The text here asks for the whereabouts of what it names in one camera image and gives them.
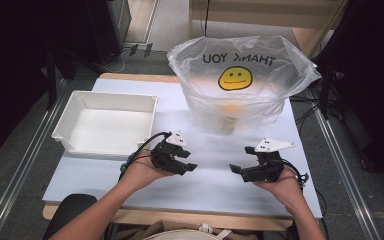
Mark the black curtain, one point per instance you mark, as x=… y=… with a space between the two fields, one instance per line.
x=13 y=66
x=373 y=83

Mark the person's left hand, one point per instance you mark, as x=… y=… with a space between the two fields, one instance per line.
x=141 y=173

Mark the wooden shelf unit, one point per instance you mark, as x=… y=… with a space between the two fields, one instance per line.
x=266 y=13

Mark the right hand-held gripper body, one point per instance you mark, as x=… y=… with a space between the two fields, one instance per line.
x=268 y=168

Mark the white plastic bin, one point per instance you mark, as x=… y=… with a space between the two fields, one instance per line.
x=110 y=130

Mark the translucent smiley plastic bag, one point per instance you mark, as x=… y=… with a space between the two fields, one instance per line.
x=273 y=80

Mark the black cabinet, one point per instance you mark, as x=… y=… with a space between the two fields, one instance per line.
x=113 y=30

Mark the black chair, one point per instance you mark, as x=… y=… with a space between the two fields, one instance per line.
x=70 y=210

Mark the black metal stand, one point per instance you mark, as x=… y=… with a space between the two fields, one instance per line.
x=326 y=90
x=51 y=80

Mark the person's right hand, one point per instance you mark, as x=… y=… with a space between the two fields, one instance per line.
x=288 y=191

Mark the aluminium floor rail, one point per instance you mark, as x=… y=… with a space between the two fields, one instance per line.
x=343 y=173
x=20 y=170

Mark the person's beige clothing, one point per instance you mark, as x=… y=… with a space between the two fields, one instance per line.
x=180 y=233

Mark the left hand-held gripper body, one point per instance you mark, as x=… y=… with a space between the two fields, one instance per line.
x=163 y=156

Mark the yellow green drink carton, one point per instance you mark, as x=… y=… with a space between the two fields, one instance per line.
x=228 y=124

